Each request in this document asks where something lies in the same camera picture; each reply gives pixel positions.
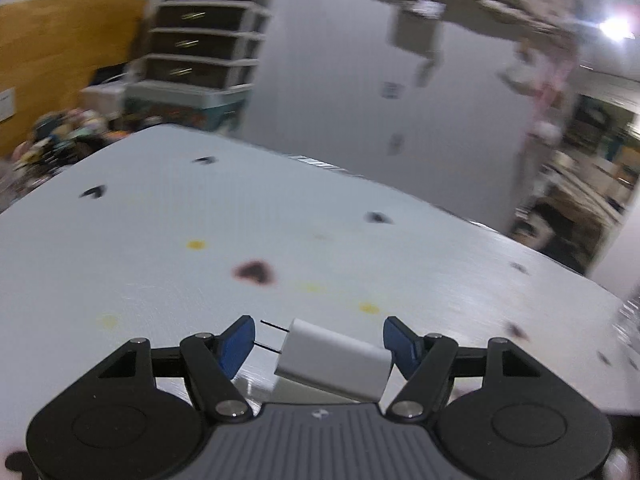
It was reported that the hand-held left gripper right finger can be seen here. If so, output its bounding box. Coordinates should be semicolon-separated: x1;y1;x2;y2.
382;315;544;420

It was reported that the white plug charger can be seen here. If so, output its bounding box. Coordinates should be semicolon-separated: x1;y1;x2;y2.
259;317;392;404

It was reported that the dark drawer cabinet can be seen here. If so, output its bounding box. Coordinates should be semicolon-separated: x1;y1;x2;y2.
125;0;292;113

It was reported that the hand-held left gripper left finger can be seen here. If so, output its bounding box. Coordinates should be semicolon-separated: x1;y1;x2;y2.
95;314;257;424

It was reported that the white plush toy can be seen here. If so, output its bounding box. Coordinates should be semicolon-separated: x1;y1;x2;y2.
532;117;563;143

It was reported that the pile of stuffed toys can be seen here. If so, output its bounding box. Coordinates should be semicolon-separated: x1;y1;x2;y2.
9;107;135;178

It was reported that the yellow wooden panel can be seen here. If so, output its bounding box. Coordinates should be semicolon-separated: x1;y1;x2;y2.
0;0;153;157

